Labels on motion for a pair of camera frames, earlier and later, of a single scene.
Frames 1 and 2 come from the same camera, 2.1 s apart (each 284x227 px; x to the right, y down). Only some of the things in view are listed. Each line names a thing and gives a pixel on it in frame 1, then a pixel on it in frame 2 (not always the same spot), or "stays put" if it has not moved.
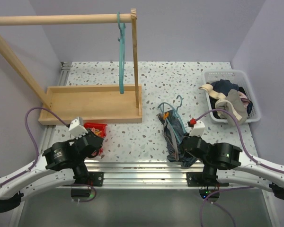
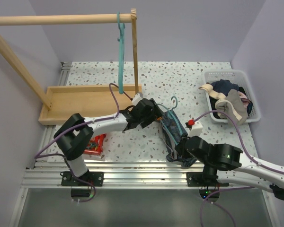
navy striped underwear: [173, 131] stays put
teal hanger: [121, 40] stays put
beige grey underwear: [234, 103] stays put
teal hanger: [175, 109] → [173, 116]
